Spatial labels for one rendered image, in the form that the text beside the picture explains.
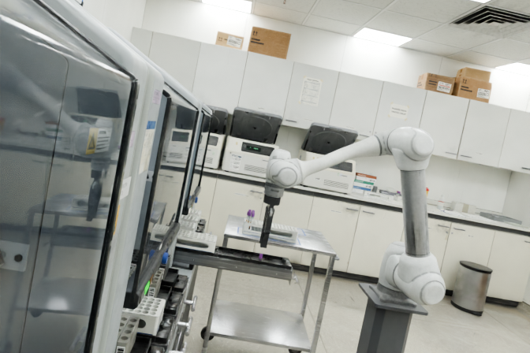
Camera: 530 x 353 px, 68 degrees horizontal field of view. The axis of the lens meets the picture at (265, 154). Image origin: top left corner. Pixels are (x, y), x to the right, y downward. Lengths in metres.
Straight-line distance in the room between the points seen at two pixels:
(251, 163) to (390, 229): 1.65
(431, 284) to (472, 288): 2.82
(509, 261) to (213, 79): 3.81
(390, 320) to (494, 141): 3.49
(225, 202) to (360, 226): 1.45
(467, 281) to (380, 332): 2.61
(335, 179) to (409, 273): 2.47
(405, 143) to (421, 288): 0.60
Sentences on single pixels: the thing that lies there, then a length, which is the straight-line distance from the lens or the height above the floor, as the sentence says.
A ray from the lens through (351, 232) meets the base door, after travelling 4.34.
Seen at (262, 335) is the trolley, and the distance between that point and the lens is 2.36.
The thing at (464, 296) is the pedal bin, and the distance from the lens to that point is 4.65.
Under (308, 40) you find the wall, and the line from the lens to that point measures 4.83.
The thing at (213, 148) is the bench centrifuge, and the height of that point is 1.11.
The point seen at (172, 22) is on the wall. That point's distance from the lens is 4.85.
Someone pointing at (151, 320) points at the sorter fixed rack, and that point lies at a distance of 1.10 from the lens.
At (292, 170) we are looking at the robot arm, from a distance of 1.54.
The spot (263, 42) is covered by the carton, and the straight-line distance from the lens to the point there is 4.46.
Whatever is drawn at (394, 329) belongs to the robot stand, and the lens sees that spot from 2.11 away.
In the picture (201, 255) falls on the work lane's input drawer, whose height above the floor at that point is 0.80.
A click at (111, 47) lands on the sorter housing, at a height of 1.44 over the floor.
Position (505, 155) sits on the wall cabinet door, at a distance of 5.32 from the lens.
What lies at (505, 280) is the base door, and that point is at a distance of 5.26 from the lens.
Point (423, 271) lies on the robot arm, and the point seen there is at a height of 0.93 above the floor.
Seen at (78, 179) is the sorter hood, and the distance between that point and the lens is 0.42.
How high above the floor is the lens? 1.37
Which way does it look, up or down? 3 degrees down
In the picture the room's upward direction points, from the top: 11 degrees clockwise
